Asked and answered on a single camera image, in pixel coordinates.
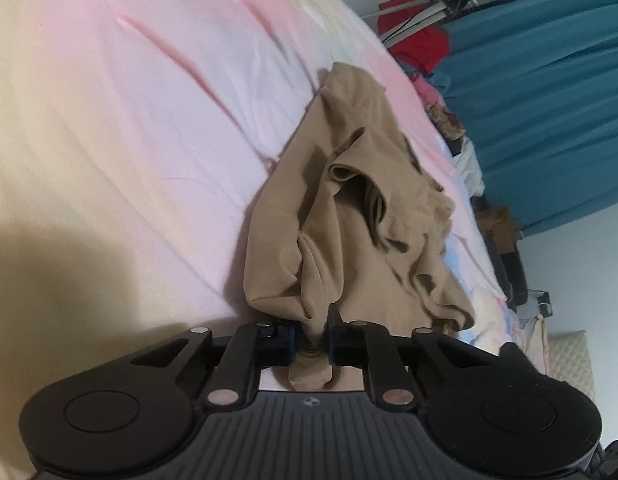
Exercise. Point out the red garment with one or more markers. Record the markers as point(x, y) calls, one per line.
point(419, 45)

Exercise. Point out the quilted cream pillow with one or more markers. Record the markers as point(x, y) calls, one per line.
point(571, 365)

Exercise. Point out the brown paper bag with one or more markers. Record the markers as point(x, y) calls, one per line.
point(499, 225)

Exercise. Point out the white clothing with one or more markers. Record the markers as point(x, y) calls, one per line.
point(471, 170)

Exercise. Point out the brown patterned cloth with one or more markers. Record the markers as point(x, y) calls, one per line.
point(446, 122)

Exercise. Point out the pastel tie-dye bed sheet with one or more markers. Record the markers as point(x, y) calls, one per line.
point(114, 110)

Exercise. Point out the pink clothing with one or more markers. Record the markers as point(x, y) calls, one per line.
point(429, 92)

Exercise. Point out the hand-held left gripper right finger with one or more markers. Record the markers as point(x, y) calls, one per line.
point(339, 340)

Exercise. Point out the black clothing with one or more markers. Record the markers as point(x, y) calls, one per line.
point(456, 147)

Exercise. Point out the silver tripod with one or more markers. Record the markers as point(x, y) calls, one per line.
point(429, 15)

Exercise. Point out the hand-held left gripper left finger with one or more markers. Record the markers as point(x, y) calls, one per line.
point(289, 345)

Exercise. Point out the blue curtain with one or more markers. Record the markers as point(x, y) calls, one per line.
point(539, 85)

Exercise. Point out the tan t-shirt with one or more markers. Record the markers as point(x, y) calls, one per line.
point(309, 240)

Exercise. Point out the black sofa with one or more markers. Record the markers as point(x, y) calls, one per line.
point(511, 275)

